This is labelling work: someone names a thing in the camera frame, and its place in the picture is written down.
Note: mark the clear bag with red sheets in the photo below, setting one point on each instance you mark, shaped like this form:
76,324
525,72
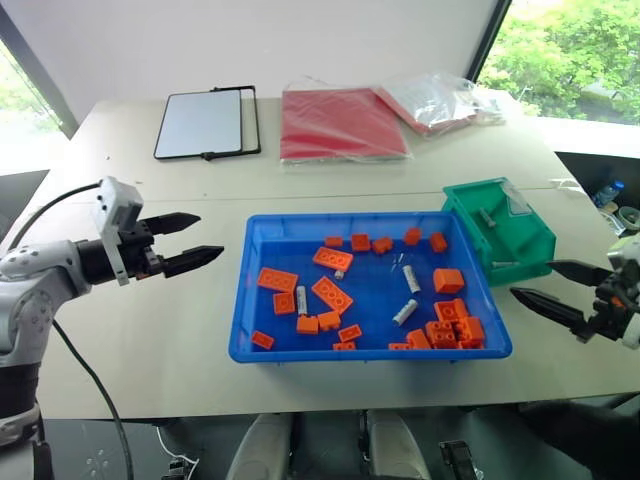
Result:
440,102

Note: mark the dark rounded shape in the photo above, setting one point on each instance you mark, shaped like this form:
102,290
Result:
590,435

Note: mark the clear plastic label card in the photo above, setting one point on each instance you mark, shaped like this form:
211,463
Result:
517,200

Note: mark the silver board with black frame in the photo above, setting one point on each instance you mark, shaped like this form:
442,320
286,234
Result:
200,124

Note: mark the blue plastic tray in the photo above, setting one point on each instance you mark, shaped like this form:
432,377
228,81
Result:
370,305

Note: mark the green plastic bin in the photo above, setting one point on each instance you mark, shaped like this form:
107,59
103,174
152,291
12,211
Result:
520,235

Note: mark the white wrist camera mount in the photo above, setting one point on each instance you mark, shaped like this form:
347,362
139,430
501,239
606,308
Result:
624,254
118,200

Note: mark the pale grey rounded shape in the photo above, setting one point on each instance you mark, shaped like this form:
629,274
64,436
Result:
395,447
260,450

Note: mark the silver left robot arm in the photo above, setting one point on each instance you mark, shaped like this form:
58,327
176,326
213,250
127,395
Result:
30,290

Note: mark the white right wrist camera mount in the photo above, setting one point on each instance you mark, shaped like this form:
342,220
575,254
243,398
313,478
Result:
624,254

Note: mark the round grey cup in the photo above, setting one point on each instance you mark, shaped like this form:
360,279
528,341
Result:
629,215

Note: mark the black window frame post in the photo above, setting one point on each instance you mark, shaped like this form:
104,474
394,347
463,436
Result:
487,40

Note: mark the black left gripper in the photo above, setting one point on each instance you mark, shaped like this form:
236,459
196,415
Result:
140,252

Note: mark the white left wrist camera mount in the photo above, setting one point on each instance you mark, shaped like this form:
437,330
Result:
118,200

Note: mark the plastic water bottle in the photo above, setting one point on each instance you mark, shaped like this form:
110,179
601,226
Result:
609,194

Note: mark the small orange block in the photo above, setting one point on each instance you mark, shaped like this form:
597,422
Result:
349,333
334,241
438,242
307,325
329,321
382,245
284,303
413,236
262,339
419,340
398,346
360,242

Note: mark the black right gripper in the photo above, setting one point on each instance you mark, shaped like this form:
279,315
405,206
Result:
609,307

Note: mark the red sheets in plastic wrap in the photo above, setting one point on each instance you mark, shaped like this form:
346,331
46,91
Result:
340,125

